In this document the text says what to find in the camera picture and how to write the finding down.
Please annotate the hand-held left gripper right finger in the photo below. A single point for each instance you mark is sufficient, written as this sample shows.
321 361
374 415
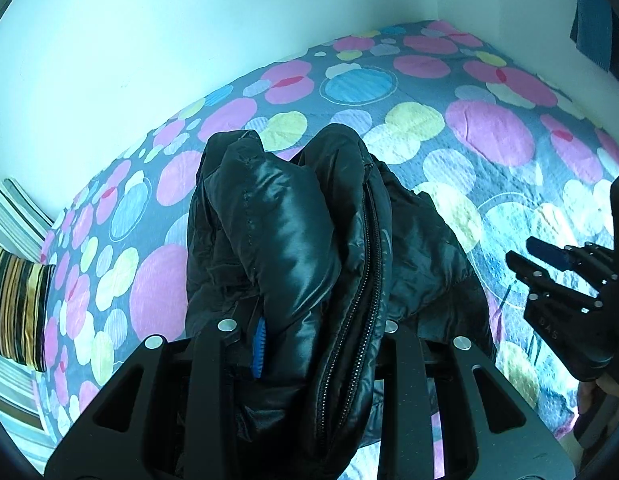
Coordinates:
404 375

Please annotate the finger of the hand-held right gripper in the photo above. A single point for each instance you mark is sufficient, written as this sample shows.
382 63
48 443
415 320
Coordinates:
527 267
547 252

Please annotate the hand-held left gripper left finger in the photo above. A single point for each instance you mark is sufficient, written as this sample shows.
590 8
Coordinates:
260 346

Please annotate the black puffer jacket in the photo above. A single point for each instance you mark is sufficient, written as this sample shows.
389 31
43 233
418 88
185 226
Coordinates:
299 240

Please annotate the grey dotted bedspread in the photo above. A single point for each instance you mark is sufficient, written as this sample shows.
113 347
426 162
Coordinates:
439 125

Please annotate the blue hanging cloth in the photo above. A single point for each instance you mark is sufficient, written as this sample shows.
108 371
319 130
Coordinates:
592 15

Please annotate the gold black striped cushion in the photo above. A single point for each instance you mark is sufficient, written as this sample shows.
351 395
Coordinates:
17 305

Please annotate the teal striped bedding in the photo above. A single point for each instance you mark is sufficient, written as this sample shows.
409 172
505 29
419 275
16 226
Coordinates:
14 200

